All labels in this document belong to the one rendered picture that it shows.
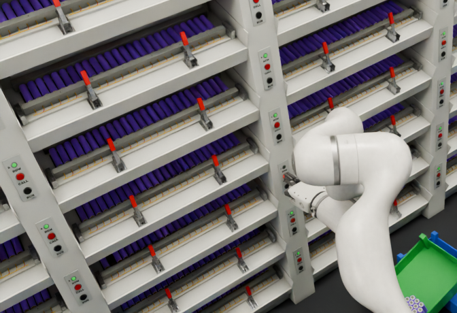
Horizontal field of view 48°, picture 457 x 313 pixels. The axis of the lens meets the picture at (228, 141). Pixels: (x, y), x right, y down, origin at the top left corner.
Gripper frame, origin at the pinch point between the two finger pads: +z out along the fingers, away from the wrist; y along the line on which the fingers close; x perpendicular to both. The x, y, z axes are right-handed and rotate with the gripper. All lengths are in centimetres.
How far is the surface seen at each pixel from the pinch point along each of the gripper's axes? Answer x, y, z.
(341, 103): 10.1, 30.1, 9.8
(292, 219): -18.6, -0.4, 2.3
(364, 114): 6.5, 34.3, 3.1
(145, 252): -7, -49, 9
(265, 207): -10.9, -7.8, 5.4
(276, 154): 9.0, -1.7, 2.8
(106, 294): -11, -64, 6
